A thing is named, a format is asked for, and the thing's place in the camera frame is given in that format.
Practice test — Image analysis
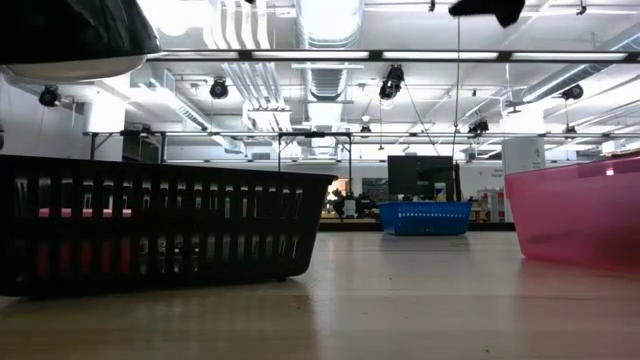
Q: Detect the blue plastic basket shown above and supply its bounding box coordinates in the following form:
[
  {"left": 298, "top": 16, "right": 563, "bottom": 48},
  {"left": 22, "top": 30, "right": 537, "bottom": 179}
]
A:
[{"left": 378, "top": 200, "right": 474, "bottom": 237}]

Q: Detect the black plastic basket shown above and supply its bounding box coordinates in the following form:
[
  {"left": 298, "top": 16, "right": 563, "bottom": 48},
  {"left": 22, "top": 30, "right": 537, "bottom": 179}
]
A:
[{"left": 0, "top": 153, "right": 337, "bottom": 300}]

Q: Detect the small sticky note cube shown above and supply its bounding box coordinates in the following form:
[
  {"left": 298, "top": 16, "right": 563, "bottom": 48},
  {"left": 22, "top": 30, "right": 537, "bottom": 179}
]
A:
[{"left": 37, "top": 207, "right": 134, "bottom": 275}]

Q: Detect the pink translucent plastic bin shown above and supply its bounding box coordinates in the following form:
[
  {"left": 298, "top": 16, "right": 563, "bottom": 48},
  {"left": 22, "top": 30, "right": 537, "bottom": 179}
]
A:
[{"left": 504, "top": 153, "right": 640, "bottom": 274}]

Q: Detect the white room column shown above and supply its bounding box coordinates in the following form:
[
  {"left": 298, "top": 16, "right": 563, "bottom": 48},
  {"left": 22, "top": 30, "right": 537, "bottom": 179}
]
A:
[{"left": 501, "top": 137, "right": 547, "bottom": 176}]

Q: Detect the black background monitor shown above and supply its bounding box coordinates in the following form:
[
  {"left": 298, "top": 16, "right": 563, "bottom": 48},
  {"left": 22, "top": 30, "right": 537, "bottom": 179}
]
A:
[{"left": 387, "top": 154, "right": 462, "bottom": 203}]

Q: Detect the dark background equipment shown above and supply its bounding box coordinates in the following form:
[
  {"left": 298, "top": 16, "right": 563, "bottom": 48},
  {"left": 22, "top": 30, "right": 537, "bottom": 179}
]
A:
[{"left": 329, "top": 189, "right": 379, "bottom": 221}]

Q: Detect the silver ceiling air duct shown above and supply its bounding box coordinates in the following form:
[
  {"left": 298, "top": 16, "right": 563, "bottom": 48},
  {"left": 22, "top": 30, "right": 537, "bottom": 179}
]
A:
[{"left": 294, "top": 0, "right": 366, "bottom": 156}]

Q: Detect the black background rig frame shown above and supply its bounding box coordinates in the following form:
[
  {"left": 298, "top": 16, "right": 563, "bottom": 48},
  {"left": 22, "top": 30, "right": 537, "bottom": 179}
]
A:
[{"left": 89, "top": 130, "right": 167, "bottom": 164}]

